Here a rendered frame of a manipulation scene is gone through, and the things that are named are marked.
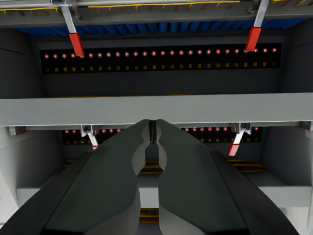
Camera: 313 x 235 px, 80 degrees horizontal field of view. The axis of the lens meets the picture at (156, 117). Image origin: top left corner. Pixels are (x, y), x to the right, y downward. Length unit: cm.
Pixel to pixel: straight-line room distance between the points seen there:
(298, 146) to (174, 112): 31
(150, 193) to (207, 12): 35
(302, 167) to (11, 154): 61
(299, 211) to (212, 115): 32
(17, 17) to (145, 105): 25
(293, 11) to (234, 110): 18
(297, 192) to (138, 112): 36
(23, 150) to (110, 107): 26
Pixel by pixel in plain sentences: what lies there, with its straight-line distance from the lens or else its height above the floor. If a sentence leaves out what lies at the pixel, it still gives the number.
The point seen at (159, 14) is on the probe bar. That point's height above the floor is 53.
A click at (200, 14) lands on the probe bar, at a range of 35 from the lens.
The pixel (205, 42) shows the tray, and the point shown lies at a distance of 46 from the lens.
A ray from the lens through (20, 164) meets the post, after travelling 51.
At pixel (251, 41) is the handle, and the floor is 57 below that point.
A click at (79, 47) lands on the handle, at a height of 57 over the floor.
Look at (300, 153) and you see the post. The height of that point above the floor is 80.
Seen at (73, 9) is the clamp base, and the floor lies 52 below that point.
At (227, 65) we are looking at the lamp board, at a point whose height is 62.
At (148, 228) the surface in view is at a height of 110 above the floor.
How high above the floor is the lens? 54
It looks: 26 degrees up
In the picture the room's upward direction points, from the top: 178 degrees clockwise
